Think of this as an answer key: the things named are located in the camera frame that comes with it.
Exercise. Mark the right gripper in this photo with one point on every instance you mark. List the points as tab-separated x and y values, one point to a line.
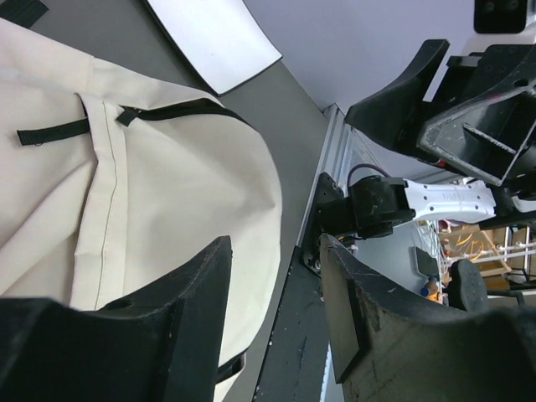
479	121

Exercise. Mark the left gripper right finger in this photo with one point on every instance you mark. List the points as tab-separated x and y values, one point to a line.
389	344

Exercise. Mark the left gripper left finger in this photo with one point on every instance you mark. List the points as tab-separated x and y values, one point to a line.
159	343

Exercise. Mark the cream canvas backpack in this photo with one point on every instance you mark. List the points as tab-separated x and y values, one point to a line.
111	179

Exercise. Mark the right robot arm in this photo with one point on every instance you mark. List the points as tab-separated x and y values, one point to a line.
376	204

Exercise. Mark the white square board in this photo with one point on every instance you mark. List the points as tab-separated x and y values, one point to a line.
220	39

